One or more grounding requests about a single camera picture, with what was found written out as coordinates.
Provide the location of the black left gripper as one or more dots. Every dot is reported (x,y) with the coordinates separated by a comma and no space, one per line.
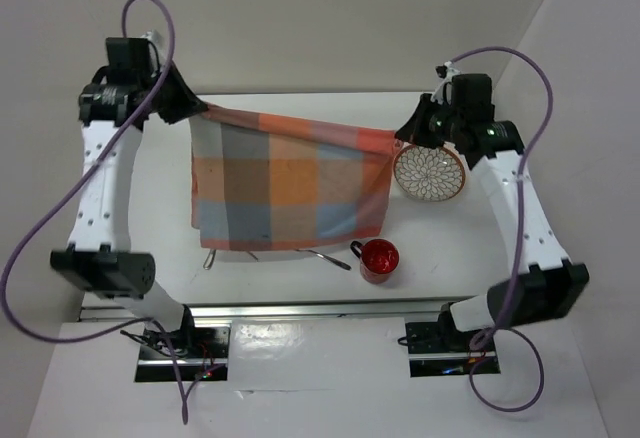
(186,105)

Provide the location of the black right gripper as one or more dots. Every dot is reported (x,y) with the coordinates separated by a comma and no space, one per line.
(415,132)

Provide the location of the floral patterned ceramic plate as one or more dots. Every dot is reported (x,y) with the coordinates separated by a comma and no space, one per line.
(429,175)

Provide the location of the checkered orange blue cloth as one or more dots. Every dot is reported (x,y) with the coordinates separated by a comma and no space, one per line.
(263,182)

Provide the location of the red enamel mug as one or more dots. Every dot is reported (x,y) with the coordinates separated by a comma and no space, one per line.
(378,259)

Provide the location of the silver spoon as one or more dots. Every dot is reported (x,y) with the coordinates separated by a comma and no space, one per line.
(208,263)

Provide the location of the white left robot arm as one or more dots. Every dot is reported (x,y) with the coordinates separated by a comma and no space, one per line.
(136,82)

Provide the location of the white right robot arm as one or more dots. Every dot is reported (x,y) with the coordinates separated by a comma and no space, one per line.
(544,283)

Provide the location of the silver fork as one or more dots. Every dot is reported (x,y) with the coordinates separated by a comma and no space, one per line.
(326,258)

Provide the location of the aluminium front rail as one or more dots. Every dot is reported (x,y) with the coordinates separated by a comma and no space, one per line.
(321,309)

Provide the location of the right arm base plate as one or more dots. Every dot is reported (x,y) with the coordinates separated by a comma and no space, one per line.
(431,354)

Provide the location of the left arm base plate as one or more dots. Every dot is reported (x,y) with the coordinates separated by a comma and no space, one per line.
(205,358)

